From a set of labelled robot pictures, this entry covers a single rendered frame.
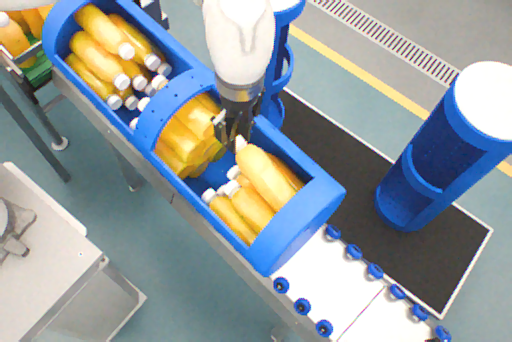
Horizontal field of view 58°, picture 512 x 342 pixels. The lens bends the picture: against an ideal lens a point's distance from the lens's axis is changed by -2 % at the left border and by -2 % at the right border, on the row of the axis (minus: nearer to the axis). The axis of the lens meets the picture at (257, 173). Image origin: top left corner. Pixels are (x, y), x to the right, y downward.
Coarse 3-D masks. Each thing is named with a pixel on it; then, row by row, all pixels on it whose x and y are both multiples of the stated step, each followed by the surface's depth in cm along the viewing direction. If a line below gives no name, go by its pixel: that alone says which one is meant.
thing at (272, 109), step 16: (304, 0) 153; (288, 16) 152; (288, 32) 188; (288, 48) 193; (272, 64) 172; (288, 64) 197; (272, 80) 182; (288, 80) 192; (272, 96) 234; (272, 112) 234
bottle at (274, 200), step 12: (240, 144) 105; (252, 144) 107; (240, 156) 105; (252, 156) 104; (264, 156) 105; (240, 168) 106; (252, 168) 104; (264, 168) 104; (276, 168) 106; (252, 180) 105; (264, 180) 104; (276, 180) 104; (288, 180) 107; (264, 192) 105; (276, 192) 104; (288, 192) 105; (276, 204) 105
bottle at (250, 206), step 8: (232, 192) 111; (240, 192) 110; (248, 192) 109; (256, 192) 111; (232, 200) 110; (240, 200) 109; (248, 200) 108; (256, 200) 108; (264, 200) 110; (240, 208) 109; (248, 208) 108; (256, 208) 108; (264, 208) 108; (240, 216) 110; (248, 216) 108; (256, 216) 107; (264, 216) 107; (272, 216) 107; (248, 224) 109; (256, 224) 107; (264, 224) 106; (256, 232) 108
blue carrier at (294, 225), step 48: (96, 0) 129; (48, 48) 124; (96, 96) 119; (144, 96) 141; (192, 96) 110; (144, 144) 113; (288, 144) 109; (192, 192) 110; (336, 192) 104; (240, 240) 106; (288, 240) 98
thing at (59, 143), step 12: (0, 60) 151; (12, 72) 149; (12, 84) 186; (24, 84) 148; (24, 96) 194; (60, 96) 213; (36, 108) 204; (48, 108) 211; (48, 120) 216; (48, 132) 222; (60, 144) 234
